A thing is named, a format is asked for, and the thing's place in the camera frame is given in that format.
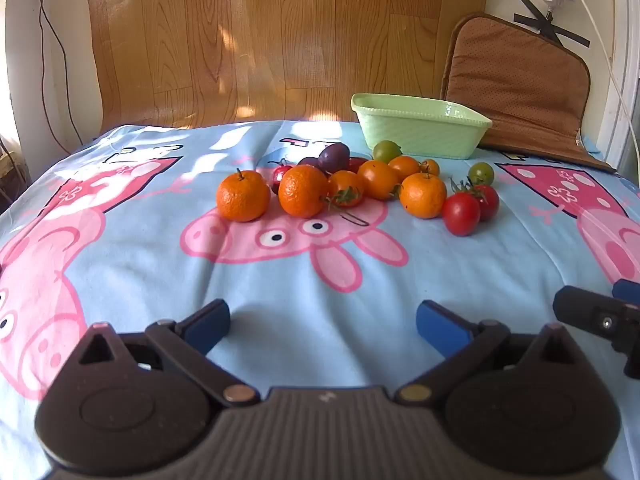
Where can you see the light blue cloth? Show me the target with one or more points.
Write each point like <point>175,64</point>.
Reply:
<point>587,142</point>

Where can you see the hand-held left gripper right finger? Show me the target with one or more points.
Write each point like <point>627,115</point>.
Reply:
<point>440,327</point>

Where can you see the dark red plum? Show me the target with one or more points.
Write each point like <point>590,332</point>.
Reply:
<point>277,177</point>

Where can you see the light green plastic basket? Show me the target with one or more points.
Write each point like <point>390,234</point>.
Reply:
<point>425,135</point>

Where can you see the tangerine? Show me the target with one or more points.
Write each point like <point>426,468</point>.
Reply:
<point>243,196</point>
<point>302,191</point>
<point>423,195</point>

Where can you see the small orange tomato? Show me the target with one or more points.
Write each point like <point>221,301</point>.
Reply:
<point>430,167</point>

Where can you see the black tape strip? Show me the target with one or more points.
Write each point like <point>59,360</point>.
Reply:
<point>540,19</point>
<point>570,36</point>

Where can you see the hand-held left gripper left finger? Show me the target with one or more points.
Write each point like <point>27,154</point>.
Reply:
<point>207,327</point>

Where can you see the white window frame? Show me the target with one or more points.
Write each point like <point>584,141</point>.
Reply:
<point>625,25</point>

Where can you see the wood pattern vinyl mat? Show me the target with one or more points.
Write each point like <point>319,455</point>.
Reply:
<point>250,35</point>

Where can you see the purple plum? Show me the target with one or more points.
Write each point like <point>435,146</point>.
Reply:
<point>334,156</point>
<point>307,161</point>

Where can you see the blue cartoon pig printed blanket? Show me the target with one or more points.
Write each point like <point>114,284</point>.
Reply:
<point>320,270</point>

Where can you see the brown seat cushion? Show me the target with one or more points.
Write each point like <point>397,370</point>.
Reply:
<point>520,85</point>

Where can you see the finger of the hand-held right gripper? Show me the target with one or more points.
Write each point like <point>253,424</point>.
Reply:
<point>629,292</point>
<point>590,315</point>

